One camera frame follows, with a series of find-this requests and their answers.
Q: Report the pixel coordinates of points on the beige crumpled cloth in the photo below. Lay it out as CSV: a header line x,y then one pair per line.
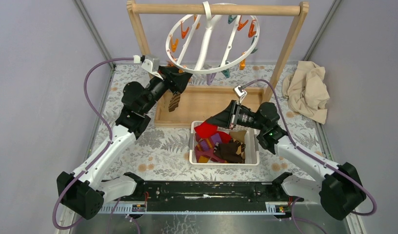
x,y
306,91

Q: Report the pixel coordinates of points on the purple orange striped sock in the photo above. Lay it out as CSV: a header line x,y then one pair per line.
x,y
205,147

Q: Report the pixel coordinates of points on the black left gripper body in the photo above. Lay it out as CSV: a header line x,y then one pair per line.
x,y
156,88

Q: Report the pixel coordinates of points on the white plastic basket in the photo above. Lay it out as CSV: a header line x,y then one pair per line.
x,y
251,150

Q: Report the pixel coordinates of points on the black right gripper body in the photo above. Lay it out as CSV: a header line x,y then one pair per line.
x,y
247,118

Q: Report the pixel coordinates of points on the dark brown sock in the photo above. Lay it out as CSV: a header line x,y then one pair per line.
x,y
228,152

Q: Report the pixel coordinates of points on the brown beige striped sock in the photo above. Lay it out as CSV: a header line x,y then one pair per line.
x,y
174,102

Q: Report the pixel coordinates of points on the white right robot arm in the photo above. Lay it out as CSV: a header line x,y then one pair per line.
x,y
336,187

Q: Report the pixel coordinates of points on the tan brown sock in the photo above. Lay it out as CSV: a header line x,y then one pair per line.
x,y
238,135

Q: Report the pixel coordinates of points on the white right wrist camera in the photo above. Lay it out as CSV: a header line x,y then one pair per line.
x,y
241,93

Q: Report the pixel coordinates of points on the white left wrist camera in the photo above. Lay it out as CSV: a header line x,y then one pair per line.
x,y
149,63

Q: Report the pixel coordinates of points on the grey cable duct rail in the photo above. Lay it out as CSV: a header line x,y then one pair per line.
x,y
139,209

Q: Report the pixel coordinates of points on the teal clothes peg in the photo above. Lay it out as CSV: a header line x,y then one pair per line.
x,y
226,73

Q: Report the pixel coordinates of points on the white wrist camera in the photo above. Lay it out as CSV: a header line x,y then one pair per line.
x,y
241,93
149,63

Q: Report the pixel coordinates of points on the floral patterned table mat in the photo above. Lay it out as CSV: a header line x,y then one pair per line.
x,y
163,153

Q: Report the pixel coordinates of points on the orange clothes peg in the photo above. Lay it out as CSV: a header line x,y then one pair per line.
x,y
241,24
173,44

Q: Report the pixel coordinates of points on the red santa bear sock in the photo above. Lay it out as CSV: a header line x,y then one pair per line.
x,y
225,137

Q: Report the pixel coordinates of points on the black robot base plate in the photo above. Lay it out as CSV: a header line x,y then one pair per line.
x,y
195,193

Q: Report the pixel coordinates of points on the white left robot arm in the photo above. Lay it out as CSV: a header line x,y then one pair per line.
x,y
83,190

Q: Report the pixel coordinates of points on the white round clip hanger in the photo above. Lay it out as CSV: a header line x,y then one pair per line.
x,y
210,43

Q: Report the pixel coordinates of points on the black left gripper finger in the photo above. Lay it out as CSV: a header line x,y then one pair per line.
x,y
178,81
167,70

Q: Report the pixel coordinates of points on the small red sock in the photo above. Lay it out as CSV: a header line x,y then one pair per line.
x,y
205,130

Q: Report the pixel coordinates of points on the wooden hanger stand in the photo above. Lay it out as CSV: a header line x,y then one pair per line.
x,y
199,102

